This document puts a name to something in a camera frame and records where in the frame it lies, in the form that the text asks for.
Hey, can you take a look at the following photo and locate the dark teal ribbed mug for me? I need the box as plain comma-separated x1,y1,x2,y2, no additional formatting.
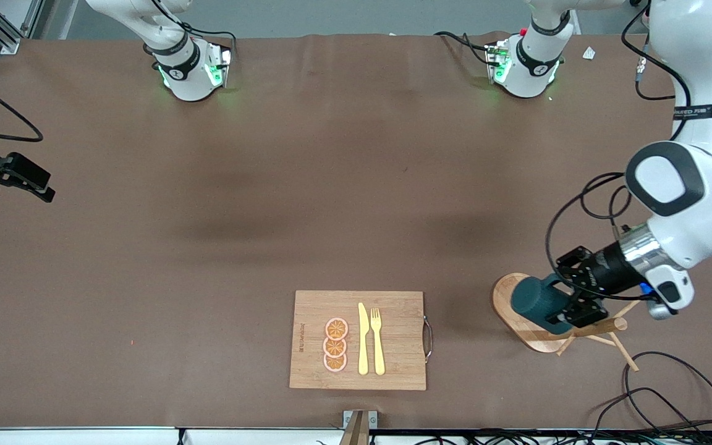
511,275,574,323

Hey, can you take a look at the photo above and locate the wooden mug tree stand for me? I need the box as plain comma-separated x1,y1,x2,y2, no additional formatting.
491,273,644,373

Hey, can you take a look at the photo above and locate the bamboo cutting board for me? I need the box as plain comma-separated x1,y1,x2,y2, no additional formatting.
289,290,434,391

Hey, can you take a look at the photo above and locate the brown table mat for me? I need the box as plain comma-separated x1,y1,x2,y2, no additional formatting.
0,32,712,430

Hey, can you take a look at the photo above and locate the yellow plastic fork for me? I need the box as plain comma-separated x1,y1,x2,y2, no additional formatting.
370,308,386,376

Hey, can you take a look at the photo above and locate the yellow plastic knife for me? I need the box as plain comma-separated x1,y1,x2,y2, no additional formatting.
358,302,370,376

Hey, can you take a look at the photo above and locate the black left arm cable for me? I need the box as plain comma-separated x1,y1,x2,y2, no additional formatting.
545,0,693,300

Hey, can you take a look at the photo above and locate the aluminium frame profile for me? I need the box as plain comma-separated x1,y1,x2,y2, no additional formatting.
0,0,45,55

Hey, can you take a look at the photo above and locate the black cable bundle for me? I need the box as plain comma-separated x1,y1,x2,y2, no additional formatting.
381,429,712,445

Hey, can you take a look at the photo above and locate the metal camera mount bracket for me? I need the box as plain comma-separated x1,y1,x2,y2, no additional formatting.
339,410,378,445

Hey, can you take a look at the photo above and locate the black left base cable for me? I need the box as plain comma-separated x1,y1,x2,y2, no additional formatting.
433,31,496,66

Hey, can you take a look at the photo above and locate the white table edge rail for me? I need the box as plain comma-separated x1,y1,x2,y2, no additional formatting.
0,426,344,445

